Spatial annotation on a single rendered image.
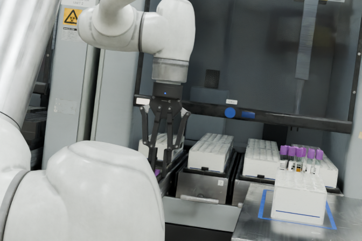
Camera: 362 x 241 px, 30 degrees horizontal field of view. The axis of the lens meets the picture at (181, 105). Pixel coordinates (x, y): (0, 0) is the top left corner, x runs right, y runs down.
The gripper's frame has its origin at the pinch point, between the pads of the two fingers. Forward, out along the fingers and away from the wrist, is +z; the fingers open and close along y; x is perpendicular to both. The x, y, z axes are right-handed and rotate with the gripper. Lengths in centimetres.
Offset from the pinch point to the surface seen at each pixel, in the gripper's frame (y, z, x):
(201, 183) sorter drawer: -10.5, 5.7, -11.5
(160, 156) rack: 2.7, 1.3, -21.8
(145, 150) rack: 7.2, 0.3, -21.8
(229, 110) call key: -15.4, -14.4, -16.7
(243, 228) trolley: -23, 2, 51
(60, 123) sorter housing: 32.5, -4.4, -20.5
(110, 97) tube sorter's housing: 18.9, -13.9, -20.5
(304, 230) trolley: -34, 2, 46
